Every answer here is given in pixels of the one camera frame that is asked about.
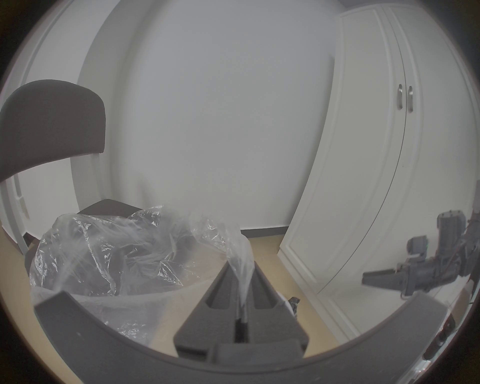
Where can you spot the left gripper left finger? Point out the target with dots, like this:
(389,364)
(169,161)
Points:
(210,322)

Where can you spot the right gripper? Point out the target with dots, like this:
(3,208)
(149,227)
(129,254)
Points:
(416,277)

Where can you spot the dark grey chair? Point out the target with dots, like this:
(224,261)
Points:
(48,120)

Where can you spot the white wardrobe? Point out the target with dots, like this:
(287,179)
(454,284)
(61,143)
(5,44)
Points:
(375,150)

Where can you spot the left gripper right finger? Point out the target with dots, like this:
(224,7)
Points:
(273,322)

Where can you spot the clear plastic bag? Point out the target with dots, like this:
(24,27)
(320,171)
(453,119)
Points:
(112,240)

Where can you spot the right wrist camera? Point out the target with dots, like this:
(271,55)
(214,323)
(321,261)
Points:
(417,245)

